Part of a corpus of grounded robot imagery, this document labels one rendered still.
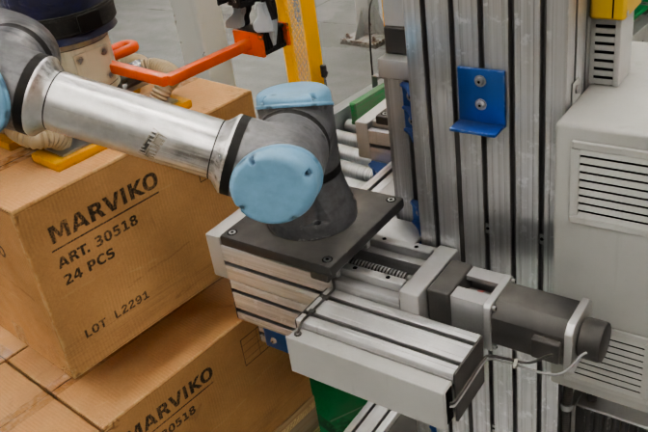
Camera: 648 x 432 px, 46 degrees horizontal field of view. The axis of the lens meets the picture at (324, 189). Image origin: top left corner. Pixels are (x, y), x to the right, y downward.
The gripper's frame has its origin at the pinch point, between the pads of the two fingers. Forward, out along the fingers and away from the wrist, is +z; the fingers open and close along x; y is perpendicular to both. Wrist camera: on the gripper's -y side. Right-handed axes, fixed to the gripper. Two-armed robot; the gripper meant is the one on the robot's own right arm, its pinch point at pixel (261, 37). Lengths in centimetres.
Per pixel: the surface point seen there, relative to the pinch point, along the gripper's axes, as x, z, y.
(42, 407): -21, 66, 63
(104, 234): -6, 27, 44
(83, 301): -6, 38, 53
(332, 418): -5, 120, -7
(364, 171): -26, 66, -57
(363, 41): -207, 115, -275
